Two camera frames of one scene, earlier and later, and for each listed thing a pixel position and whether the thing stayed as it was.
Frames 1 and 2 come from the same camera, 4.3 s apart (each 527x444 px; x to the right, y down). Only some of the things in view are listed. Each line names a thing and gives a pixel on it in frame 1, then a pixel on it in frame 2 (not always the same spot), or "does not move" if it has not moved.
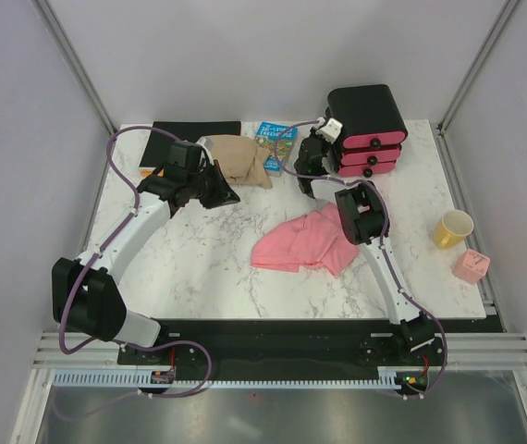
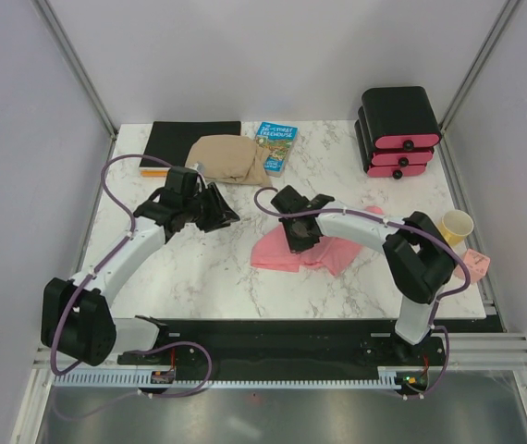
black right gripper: x=314 y=133 to x=297 y=246
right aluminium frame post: x=444 y=162 does not move
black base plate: x=285 y=345 does not move
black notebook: x=154 y=153 does not move
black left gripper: x=224 y=194 to x=221 y=213
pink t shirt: x=316 y=238 does not move
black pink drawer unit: x=373 y=129 to x=396 y=131
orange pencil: x=145 y=173 does not move
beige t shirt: x=241 y=160 does not move
